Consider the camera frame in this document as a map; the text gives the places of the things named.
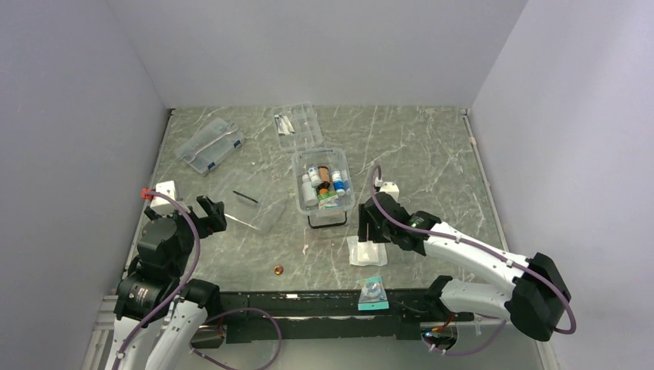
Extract white medicine bottle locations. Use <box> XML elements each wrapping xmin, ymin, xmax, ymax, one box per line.
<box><xmin>301</xmin><ymin>174</ymin><xmax>319</xmax><ymax>207</ymax></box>

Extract teal packaged item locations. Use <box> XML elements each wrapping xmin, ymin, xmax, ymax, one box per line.
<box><xmin>357</xmin><ymin>276</ymin><xmax>389</xmax><ymax>311</ymax></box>

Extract black front rail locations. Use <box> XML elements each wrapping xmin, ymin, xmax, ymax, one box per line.
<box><xmin>193</xmin><ymin>288</ymin><xmax>471</xmax><ymax>348</ymax></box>

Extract blue white bandage roll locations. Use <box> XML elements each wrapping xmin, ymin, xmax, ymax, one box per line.
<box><xmin>332</xmin><ymin>170</ymin><xmax>346</xmax><ymax>197</ymax></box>

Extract metal tweezers in tray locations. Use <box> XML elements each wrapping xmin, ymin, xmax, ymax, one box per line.
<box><xmin>274</xmin><ymin>115</ymin><xmax>295</xmax><ymax>136</ymax></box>

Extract amber medicine bottle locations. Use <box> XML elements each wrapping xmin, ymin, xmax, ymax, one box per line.
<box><xmin>317</xmin><ymin>166</ymin><xmax>331</xmax><ymax>194</ymax></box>

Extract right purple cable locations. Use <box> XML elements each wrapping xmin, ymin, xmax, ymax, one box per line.
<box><xmin>369</xmin><ymin>164</ymin><xmax>578</xmax><ymax>358</ymax></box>

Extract clear kit lid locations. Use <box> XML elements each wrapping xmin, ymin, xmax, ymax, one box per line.
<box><xmin>209</xmin><ymin>170</ymin><xmax>288</xmax><ymax>234</ymax></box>

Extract green sachet packet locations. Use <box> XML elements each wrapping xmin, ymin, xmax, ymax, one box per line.
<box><xmin>318</xmin><ymin>190</ymin><xmax>339</xmax><ymax>204</ymax></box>

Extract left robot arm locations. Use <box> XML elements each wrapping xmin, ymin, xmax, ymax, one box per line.
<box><xmin>106</xmin><ymin>190</ymin><xmax>228</xmax><ymax>369</ymax></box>

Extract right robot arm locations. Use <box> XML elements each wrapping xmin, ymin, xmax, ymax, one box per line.
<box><xmin>359</xmin><ymin>192</ymin><xmax>576</xmax><ymax>341</ymax></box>

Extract clear box with blue latches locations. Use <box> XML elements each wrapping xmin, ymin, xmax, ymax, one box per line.
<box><xmin>175</xmin><ymin>118</ymin><xmax>244</xmax><ymax>176</ymax></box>

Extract clear divided organizer tray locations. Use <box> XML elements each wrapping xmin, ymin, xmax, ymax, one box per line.
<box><xmin>271</xmin><ymin>103</ymin><xmax>324</xmax><ymax>152</ymax></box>

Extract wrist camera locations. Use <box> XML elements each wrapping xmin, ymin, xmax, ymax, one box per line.
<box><xmin>140</xmin><ymin>180</ymin><xmax>179</xmax><ymax>216</ymax></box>
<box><xmin>375</xmin><ymin>181</ymin><xmax>399</xmax><ymax>200</ymax></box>

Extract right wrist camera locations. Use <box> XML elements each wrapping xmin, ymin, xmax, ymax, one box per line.
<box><xmin>375</xmin><ymin>181</ymin><xmax>399</xmax><ymax>200</ymax></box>

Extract white gauze packet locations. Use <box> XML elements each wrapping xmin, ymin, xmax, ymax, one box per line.
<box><xmin>346</xmin><ymin>236</ymin><xmax>388</xmax><ymax>267</ymax></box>

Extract clear medicine kit box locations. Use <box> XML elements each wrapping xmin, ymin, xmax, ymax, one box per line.
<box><xmin>291</xmin><ymin>147</ymin><xmax>356</xmax><ymax>230</ymax></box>

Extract small bandage roll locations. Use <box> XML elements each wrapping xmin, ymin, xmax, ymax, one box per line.
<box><xmin>307</xmin><ymin>166</ymin><xmax>322</xmax><ymax>188</ymax></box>

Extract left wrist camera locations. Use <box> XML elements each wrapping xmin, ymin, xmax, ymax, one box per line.
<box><xmin>140</xmin><ymin>180</ymin><xmax>179</xmax><ymax>216</ymax></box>

